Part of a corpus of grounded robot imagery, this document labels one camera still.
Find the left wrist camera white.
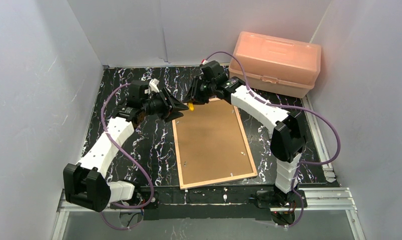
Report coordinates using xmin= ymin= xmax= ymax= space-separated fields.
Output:
xmin=148 ymin=78 xmax=160 ymax=95

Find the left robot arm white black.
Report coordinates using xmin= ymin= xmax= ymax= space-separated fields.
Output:
xmin=63 ymin=79 xmax=189 ymax=213

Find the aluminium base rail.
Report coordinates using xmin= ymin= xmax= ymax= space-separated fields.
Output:
xmin=57 ymin=187 xmax=357 ymax=213

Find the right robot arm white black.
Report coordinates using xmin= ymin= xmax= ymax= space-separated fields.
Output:
xmin=183 ymin=60 xmax=306 ymax=194

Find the white wooden photo frame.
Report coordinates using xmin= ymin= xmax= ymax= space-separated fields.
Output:
xmin=172 ymin=98 xmax=258 ymax=190

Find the pink plastic storage box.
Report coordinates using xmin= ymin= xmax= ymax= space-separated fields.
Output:
xmin=228 ymin=31 xmax=321 ymax=99

